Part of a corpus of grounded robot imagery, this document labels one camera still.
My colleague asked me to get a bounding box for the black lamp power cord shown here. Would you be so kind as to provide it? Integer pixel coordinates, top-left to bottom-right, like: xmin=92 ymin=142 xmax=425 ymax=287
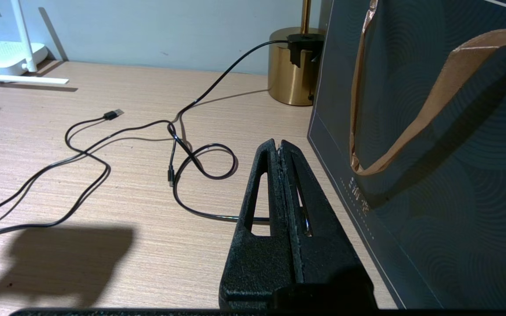
xmin=166 ymin=39 xmax=289 ymax=222

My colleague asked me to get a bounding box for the black cable clip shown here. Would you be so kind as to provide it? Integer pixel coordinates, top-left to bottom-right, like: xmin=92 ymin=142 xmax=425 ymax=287
xmin=287 ymin=34 xmax=325 ymax=68

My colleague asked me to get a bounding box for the black USB cable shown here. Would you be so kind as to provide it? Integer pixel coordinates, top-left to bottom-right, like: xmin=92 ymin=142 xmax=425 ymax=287
xmin=0 ymin=108 xmax=181 ymax=239

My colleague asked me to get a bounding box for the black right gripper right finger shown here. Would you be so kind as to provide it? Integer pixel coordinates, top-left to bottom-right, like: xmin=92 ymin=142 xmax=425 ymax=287
xmin=278 ymin=140 xmax=377 ymax=310

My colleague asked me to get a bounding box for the brass desk lamp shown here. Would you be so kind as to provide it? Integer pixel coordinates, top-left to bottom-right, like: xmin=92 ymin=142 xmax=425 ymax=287
xmin=267 ymin=0 xmax=325 ymax=107

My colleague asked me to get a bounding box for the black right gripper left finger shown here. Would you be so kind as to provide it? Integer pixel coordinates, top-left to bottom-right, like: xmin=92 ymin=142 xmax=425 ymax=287
xmin=219 ymin=139 xmax=296 ymax=310

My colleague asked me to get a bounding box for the dark gift bag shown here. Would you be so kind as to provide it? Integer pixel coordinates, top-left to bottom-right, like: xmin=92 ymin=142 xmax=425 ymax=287
xmin=307 ymin=0 xmax=506 ymax=310

